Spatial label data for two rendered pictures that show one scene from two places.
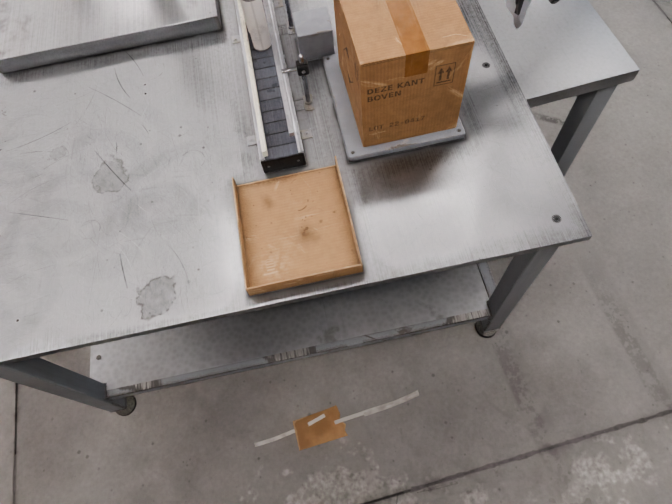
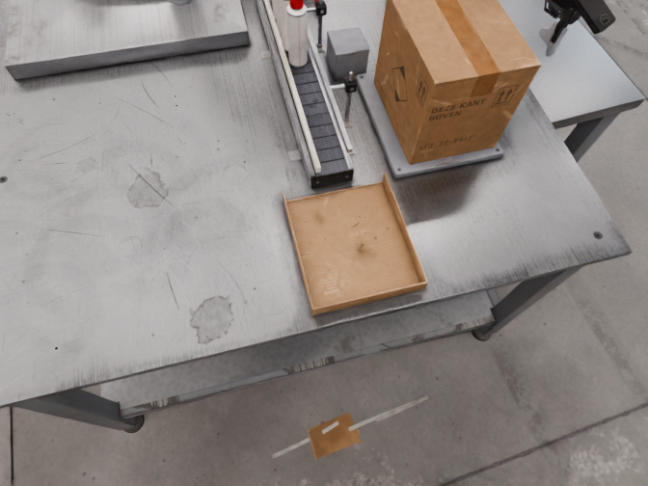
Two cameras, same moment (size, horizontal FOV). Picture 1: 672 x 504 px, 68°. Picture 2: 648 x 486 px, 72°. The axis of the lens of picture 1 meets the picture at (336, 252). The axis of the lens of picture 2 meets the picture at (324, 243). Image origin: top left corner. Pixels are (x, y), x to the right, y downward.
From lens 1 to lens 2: 32 cm
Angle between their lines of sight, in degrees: 7
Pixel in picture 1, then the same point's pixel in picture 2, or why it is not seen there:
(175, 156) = (216, 170)
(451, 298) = (458, 306)
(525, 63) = (545, 89)
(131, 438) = (141, 456)
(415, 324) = (427, 332)
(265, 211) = (317, 228)
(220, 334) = not seen: hidden behind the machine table
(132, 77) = (160, 88)
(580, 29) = (588, 60)
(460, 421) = (466, 421)
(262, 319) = not seen: hidden behind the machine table
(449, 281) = not seen: hidden behind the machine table
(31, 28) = (48, 34)
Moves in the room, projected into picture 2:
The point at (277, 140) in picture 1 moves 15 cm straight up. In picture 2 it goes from (326, 156) to (328, 113)
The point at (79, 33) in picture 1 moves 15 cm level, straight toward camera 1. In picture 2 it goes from (102, 41) to (126, 71)
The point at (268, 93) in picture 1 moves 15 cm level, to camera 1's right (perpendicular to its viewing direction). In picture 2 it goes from (310, 109) to (365, 101)
